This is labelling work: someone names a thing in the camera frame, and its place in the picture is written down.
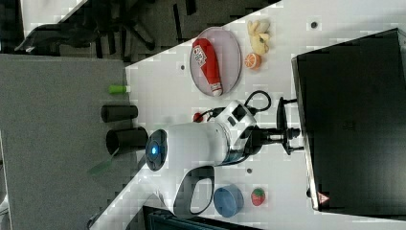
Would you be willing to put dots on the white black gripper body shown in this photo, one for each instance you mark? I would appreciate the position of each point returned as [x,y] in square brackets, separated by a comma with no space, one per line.
[238,122]

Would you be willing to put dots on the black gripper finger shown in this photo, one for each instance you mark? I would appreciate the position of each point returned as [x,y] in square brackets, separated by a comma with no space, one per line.
[282,136]

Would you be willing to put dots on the black toaster oven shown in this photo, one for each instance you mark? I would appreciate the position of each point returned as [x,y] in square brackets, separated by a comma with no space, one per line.
[352,107]

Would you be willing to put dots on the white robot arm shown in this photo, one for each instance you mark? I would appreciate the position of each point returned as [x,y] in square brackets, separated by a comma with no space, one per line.
[180,156]

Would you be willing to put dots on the dark red strawberry toy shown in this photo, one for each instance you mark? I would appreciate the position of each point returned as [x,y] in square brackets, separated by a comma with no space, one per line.
[197,117]

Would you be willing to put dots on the blue cup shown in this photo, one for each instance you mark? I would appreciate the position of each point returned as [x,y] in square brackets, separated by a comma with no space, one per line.
[228,200]

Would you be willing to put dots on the orange slice toy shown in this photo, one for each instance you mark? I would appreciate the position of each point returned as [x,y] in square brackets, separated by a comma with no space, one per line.
[252,61]

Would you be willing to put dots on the grey round plate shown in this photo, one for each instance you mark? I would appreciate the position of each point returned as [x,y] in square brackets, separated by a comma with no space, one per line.
[228,57]

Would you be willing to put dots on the red ketchup bottle toy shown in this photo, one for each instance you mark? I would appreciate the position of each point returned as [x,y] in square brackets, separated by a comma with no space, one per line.
[204,55]

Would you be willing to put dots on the yellow banana toy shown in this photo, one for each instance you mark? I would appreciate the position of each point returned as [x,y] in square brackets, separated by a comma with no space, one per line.
[259,36]

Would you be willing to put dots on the small black cylinder holder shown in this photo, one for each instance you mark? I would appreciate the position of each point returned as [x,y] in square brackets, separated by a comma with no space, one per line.
[115,113]

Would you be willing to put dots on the green slotted spatula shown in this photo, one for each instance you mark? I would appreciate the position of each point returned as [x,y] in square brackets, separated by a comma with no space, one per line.
[104,165]

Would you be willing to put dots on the black office chair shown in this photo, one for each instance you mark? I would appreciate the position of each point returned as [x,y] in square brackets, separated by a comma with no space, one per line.
[89,23]

